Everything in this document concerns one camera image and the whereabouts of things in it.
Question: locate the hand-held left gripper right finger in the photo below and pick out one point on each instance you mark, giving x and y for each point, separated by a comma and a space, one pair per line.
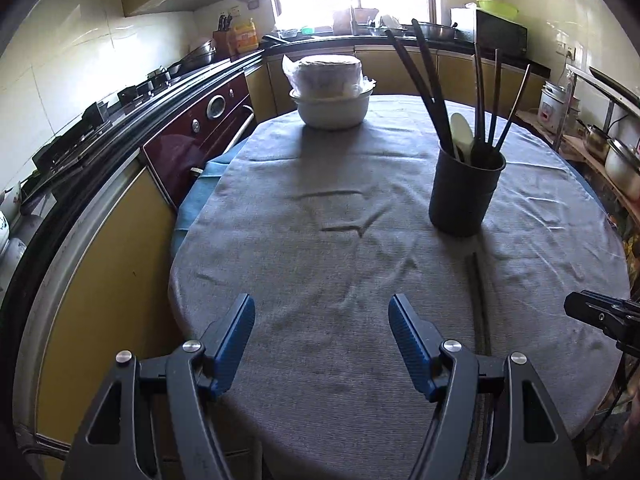
407, 340

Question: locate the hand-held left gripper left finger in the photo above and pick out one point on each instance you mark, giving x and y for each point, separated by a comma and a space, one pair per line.
235, 340

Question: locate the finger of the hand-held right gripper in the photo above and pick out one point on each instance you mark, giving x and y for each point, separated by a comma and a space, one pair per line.
600, 315

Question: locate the black utensil holder cup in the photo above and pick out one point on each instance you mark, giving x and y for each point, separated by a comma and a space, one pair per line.
465, 195

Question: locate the grey tablecloth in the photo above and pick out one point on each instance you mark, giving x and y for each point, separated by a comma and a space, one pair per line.
325, 260

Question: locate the steel pot with lid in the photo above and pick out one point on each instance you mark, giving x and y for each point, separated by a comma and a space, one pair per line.
622, 162

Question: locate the blue cloth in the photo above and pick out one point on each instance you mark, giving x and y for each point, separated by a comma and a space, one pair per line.
210, 180

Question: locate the metal storage rack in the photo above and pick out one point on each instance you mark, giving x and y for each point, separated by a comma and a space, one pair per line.
575, 150

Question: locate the small steel kettle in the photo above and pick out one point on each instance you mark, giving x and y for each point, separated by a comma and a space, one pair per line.
596, 142

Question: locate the maroon built-in oven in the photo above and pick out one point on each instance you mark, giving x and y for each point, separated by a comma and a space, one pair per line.
200, 135

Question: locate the small white rice cooker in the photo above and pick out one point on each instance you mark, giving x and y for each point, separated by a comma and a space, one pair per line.
554, 106

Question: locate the dark tray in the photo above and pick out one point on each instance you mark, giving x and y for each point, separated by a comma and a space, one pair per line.
615, 87

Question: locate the black gas stove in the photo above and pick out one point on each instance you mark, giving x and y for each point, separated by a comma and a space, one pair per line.
100, 120

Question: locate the stacked metal pans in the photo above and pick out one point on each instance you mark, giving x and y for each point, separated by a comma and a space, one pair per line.
200, 57

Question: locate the black microwave oven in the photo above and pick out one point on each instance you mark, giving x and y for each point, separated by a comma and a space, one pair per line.
495, 35

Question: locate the knife block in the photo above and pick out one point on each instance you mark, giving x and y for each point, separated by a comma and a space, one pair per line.
223, 37

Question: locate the yellow oil bottle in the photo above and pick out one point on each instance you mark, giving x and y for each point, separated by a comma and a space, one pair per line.
246, 36

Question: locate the metal basin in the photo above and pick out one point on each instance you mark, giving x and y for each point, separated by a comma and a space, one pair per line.
436, 31

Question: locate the green plastic basin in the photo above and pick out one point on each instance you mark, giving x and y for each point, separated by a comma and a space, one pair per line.
497, 9

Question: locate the wall socket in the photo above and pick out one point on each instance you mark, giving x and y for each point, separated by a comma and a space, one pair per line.
570, 50

